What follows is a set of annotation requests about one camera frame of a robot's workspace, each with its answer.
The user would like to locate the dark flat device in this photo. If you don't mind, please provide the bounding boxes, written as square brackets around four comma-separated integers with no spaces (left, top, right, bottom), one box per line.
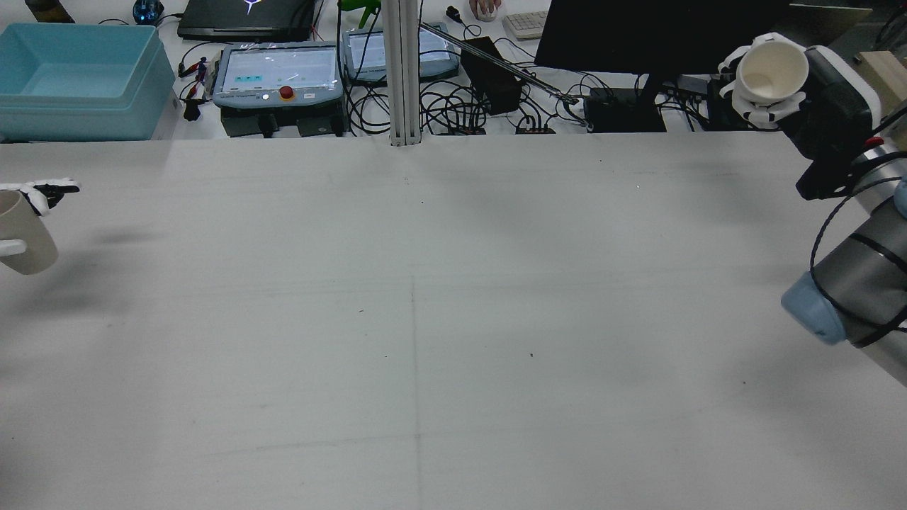
[24,0,76,24]

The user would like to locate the black cable coil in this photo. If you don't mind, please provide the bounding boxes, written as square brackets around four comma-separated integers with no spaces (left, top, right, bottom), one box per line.
[420,76,491,136]

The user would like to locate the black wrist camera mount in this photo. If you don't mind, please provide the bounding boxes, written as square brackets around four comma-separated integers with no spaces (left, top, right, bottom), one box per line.
[796,151,874,202]

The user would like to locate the small white box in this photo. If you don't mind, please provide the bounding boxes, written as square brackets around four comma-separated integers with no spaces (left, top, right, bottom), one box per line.
[152,91,183,141]

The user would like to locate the black flat box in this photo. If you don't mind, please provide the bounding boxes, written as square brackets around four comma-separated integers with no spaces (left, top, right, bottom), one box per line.
[584,87,667,134]

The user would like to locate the green plastic object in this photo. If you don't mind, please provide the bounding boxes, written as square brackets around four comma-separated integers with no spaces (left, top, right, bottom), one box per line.
[338,0,383,30]

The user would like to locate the black power adapter box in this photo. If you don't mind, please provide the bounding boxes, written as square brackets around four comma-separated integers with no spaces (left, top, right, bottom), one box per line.
[460,36,526,115]

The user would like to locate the black laptop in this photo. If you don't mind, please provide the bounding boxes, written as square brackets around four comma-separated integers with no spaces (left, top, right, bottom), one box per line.
[176,0,321,43]

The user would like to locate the beige plastic cup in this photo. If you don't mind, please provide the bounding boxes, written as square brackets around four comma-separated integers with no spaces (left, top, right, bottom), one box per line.
[0,190,59,276]
[736,39,810,102]

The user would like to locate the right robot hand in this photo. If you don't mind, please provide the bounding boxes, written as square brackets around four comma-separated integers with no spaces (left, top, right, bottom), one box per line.
[719,32,883,161]

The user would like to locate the white aluminium camera post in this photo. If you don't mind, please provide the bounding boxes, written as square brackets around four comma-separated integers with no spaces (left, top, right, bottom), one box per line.
[381,0,424,147]

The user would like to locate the thin metal rod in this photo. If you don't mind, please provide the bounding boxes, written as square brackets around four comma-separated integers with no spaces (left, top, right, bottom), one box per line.
[421,21,590,108]

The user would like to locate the grey teach pendant red button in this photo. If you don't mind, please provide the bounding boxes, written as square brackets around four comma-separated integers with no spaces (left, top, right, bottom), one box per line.
[212,42,347,110]

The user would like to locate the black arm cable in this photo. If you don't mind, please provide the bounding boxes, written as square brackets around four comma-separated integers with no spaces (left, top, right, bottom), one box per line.
[809,176,907,332]

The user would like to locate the black monitor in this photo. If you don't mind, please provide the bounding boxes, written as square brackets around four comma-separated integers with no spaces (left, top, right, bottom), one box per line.
[534,0,792,77]

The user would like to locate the light blue plastic bin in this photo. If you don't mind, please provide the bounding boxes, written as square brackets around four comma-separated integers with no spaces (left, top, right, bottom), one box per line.
[0,23,176,142]

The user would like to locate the beige keyboard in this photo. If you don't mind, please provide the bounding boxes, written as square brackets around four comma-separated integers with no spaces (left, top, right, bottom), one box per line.
[502,10,551,41]

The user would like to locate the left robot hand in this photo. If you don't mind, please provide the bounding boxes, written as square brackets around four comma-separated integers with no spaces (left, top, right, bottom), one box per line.
[0,178,81,257]

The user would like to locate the red black clip leads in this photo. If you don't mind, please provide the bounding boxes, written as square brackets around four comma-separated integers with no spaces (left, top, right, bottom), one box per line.
[177,57,215,123]

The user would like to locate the black pendant stand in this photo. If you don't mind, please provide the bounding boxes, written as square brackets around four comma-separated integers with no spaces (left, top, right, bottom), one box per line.
[220,106,349,138]

